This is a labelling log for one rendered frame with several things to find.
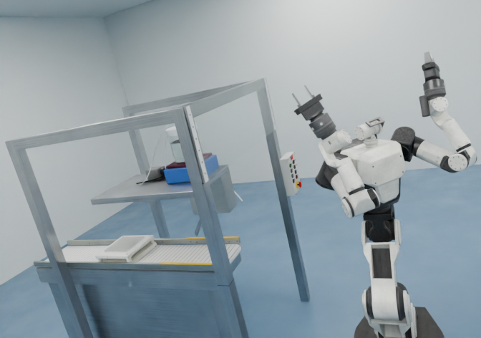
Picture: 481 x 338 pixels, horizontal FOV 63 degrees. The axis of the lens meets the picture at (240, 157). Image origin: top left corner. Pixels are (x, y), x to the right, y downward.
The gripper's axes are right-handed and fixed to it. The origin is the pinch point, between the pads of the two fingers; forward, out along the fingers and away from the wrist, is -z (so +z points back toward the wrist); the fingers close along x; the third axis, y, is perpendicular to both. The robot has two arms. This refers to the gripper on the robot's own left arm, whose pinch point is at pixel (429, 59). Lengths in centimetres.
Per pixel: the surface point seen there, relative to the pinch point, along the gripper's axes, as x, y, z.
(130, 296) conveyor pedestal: 53, 164, 103
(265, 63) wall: -228, 243, -141
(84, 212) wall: -96, 479, 35
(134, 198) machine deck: 79, 121, 51
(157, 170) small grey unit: 61, 124, 37
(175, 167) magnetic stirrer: 65, 106, 38
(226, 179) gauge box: 40, 95, 44
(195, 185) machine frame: 72, 86, 49
